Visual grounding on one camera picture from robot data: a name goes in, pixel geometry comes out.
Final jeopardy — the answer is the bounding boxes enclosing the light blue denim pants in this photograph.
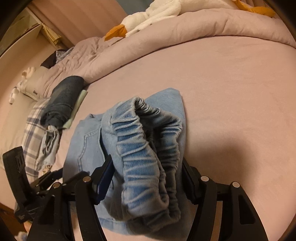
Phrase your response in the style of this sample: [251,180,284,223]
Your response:
[63,88,191,240]

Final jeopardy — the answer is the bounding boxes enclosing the pale blue folded pants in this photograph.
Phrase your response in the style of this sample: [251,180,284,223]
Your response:
[35,126,60,171]

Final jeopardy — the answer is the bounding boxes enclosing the plaid pillow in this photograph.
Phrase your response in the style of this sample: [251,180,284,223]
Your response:
[22,98,49,183]

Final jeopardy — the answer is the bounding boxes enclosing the dark blue folded garment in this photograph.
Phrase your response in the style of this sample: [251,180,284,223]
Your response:
[40,76,84,128]

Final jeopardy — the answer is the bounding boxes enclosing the white pillow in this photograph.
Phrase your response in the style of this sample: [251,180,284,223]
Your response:
[9,66,48,104]

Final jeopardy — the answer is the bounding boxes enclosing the light green folded cloth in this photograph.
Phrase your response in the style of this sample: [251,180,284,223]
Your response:
[62,90,88,129]

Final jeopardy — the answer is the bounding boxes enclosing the pink duvet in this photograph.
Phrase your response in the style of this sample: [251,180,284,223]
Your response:
[36,9,295,98]

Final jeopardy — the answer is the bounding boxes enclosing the cardboard box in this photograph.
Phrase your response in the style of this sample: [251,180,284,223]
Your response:
[1,8,62,56]

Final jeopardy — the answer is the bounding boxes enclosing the pink curtain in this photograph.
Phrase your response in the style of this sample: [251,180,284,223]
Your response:
[28,0,127,47]

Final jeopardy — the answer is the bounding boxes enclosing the white duck plush toy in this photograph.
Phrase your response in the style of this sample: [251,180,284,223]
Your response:
[104,0,278,42]

